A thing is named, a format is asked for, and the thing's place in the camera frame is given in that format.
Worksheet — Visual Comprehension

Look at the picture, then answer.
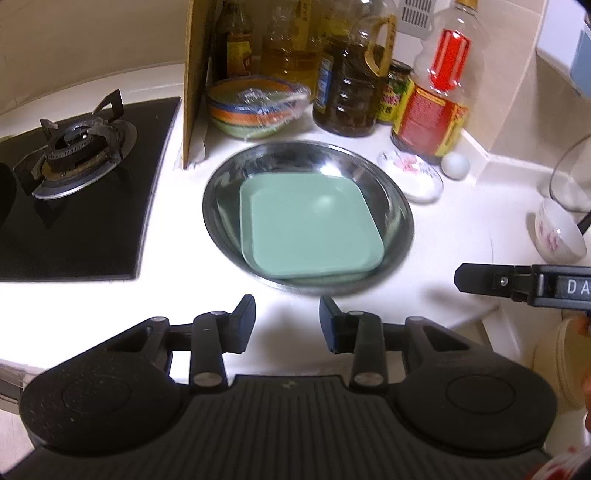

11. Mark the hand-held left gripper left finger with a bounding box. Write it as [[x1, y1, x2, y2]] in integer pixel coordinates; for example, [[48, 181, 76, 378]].
[[108, 294, 257, 393]]

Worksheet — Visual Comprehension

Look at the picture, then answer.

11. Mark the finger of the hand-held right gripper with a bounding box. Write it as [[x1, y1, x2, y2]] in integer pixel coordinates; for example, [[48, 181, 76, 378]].
[[455, 263, 534, 303]]

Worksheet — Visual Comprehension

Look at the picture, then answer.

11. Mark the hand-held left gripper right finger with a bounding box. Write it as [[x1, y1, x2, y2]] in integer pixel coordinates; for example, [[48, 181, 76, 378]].
[[320, 295, 467, 393]]

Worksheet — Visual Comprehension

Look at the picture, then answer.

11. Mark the white floral ceramic bowl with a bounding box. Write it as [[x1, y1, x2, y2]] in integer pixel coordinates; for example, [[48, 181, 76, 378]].
[[534, 198, 589, 266]]

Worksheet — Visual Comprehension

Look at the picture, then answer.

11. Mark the green square plate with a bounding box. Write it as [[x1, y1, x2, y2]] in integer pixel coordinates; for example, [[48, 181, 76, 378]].
[[239, 173, 386, 280]]

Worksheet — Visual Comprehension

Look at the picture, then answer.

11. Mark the small floral glass dish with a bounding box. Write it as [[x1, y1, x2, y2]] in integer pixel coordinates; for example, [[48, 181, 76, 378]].
[[376, 148, 445, 204]]

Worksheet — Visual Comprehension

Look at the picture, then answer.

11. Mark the large steel basin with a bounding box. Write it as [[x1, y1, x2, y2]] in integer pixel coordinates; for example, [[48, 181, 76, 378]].
[[202, 141, 415, 297]]

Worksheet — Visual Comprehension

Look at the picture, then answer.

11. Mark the glass pot lid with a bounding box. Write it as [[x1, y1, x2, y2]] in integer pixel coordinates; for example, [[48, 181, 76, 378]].
[[549, 136, 591, 234]]

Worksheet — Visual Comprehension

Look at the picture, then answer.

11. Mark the pale egg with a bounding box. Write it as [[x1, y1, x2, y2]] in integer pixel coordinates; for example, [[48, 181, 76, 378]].
[[441, 152, 471, 178]]

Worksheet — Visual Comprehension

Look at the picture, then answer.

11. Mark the black glass gas stove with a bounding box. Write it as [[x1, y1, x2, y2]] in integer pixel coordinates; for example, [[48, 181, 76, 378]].
[[0, 96, 182, 282]]

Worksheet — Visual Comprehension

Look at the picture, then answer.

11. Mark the red white patterned clothing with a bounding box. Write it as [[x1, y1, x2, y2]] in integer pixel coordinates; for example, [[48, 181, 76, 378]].
[[529, 443, 591, 480]]

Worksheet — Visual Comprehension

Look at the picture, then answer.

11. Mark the green-lidded jar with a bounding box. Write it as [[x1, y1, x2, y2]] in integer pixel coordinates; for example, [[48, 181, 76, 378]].
[[375, 59, 414, 126]]

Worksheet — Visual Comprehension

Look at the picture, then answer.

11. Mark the colourful striped bowl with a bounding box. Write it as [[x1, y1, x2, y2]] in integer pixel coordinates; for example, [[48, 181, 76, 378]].
[[205, 76, 312, 141]]

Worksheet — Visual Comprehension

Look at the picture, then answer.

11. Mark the cardboard sheet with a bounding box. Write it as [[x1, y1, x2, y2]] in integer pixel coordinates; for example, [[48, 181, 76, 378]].
[[182, 0, 218, 171]]

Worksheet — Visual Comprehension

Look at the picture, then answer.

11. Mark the black burner grate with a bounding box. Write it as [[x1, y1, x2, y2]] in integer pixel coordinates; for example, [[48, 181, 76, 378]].
[[13, 89, 138, 200]]

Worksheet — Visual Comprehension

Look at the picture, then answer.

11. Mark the yellow oil bottle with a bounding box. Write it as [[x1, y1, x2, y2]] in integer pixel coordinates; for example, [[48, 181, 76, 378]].
[[261, 0, 324, 100]]

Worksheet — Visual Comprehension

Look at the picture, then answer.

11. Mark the white vent panel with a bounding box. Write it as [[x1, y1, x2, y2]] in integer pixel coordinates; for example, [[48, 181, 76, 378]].
[[398, 0, 437, 35]]

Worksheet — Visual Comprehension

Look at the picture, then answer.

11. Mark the small dark sauce bottle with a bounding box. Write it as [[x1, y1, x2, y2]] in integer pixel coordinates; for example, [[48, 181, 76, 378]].
[[215, 0, 254, 81]]

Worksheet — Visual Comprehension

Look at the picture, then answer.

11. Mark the clear red-handled bottle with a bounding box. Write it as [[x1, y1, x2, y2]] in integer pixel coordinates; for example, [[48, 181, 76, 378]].
[[390, 0, 490, 164]]

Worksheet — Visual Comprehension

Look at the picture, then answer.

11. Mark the large dark yellow-handled bottle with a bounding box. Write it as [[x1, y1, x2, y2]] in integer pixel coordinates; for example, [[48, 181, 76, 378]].
[[313, 0, 399, 138]]

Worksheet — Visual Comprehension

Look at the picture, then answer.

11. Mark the blue white wall box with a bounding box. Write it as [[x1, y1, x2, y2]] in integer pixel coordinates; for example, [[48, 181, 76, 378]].
[[536, 0, 591, 97]]

